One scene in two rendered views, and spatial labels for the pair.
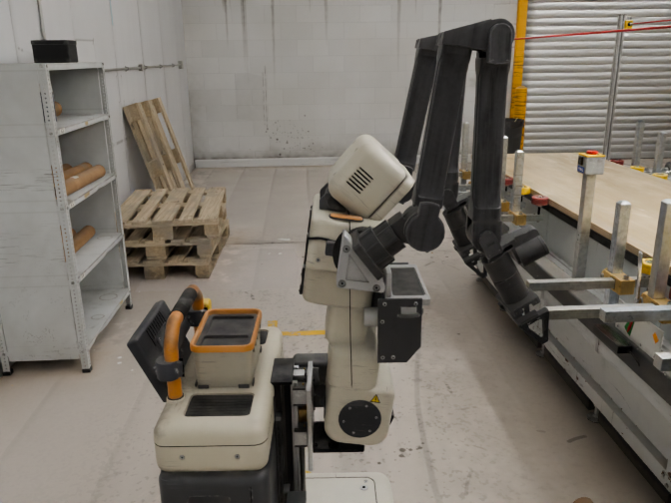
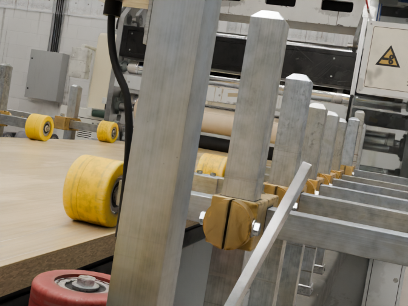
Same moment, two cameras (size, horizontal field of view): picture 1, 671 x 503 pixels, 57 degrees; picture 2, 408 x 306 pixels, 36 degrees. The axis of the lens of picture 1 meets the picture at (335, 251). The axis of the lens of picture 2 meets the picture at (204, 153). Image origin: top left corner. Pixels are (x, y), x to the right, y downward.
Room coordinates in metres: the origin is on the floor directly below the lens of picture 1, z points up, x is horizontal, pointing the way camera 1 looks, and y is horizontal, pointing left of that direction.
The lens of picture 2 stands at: (2.11, -0.79, 1.04)
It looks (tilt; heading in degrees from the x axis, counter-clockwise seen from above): 3 degrees down; 200
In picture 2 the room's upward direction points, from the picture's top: 9 degrees clockwise
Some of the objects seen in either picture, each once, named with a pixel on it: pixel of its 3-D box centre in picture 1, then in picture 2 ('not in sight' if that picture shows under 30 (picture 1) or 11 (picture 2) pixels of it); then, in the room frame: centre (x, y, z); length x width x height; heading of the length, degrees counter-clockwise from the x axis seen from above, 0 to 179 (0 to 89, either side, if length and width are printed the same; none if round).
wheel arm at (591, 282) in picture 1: (591, 283); not in sight; (1.94, -0.85, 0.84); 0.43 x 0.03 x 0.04; 93
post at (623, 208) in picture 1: (614, 269); not in sight; (1.98, -0.94, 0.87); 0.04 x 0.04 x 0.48; 3
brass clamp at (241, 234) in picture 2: not in sight; (241, 218); (1.46, -0.97, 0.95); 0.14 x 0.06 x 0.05; 3
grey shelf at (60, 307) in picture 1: (56, 210); not in sight; (3.36, 1.54, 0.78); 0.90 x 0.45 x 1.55; 3
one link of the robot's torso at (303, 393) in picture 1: (339, 398); not in sight; (1.49, -0.01, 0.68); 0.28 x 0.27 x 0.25; 0
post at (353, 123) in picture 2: not in sight; (342, 187); (-0.01, -1.05, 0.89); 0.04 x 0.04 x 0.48; 3
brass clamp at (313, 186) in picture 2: not in sight; (305, 190); (0.96, -1.00, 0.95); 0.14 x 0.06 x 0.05; 3
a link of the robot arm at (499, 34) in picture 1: (488, 142); not in sight; (1.22, -0.30, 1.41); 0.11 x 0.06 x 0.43; 0
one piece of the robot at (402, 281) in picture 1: (389, 298); not in sight; (1.43, -0.13, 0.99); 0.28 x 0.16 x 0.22; 0
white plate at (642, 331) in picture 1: (637, 328); not in sight; (1.76, -0.93, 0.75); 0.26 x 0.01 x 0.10; 3
